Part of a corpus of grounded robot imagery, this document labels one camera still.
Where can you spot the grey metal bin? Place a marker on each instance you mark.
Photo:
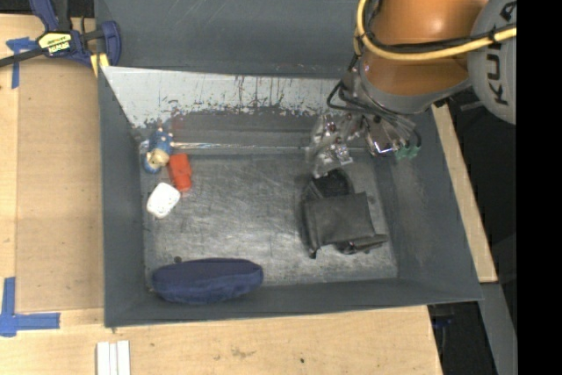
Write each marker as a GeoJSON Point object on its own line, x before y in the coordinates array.
{"type": "Point", "coordinates": [263, 197]}

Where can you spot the blue toy figure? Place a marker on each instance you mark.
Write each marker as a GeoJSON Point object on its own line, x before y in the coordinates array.
{"type": "Point", "coordinates": [157, 149]}

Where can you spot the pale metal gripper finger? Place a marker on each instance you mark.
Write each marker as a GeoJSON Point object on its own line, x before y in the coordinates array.
{"type": "Point", "coordinates": [334, 157]}
{"type": "Point", "coordinates": [324, 131]}

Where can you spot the black folded cloth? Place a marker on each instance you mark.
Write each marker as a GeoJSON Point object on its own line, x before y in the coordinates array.
{"type": "Point", "coordinates": [338, 219]}

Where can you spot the dark blue oval pouch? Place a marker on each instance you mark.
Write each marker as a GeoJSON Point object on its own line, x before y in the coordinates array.
{"type": "Point", "coordinates": [206, 281]}

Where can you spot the orange-red small block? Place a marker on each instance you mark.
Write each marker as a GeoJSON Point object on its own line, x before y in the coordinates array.
{"type": "Point", "coordinates": [180, 172]}

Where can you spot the white rounded sponge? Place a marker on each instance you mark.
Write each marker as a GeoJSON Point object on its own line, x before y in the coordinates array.
{"type": "Point", "coordinates": [162, 200]}

